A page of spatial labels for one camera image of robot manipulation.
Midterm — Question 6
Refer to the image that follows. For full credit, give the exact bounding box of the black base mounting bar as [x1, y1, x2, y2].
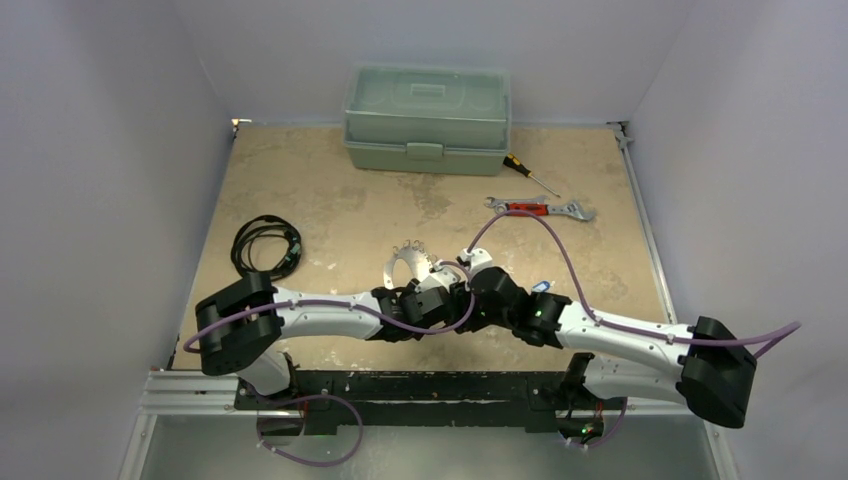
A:
[234, 370, 624, 435]

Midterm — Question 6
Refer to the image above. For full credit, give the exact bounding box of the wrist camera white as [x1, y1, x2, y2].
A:
[416, 267, 461, 293]
[457, 247, 494, 276]

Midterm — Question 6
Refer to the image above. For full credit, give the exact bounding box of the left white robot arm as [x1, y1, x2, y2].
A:
[183, 273, 476, 409]

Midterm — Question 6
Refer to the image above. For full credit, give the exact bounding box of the black yellow screwdriver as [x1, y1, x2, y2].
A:
[503, 153, 561, 198]

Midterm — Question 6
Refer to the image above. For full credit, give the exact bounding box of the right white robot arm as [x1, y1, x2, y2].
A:
[468, 267, 758, 429]

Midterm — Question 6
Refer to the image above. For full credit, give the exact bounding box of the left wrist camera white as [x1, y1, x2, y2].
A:
[416, 267, 461, 293]

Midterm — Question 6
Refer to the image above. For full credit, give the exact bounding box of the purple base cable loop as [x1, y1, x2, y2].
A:
[255, 396, 364, 470]

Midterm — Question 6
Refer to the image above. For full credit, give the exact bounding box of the green plastic toolbox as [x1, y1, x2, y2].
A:
[343, 64, 512, 176]

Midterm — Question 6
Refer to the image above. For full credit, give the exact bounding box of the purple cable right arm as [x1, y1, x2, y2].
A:
[465, 209, 802, 359]

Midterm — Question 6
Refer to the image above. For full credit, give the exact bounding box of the silver open-end wrench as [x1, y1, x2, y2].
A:
[483, 195, 548, 213]

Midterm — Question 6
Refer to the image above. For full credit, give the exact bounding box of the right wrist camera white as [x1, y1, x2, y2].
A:
[457, 247, 494, 276]

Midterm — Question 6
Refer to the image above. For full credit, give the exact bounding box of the red handled adjustable wrench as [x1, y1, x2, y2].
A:
[491, 201, 596, 222]

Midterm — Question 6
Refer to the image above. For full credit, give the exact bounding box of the coiled black cable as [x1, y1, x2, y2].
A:
[229, 214, 303, 280]

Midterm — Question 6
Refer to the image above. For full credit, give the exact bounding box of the silver metal key holder plate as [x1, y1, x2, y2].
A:
[383, 239, 436, 289]

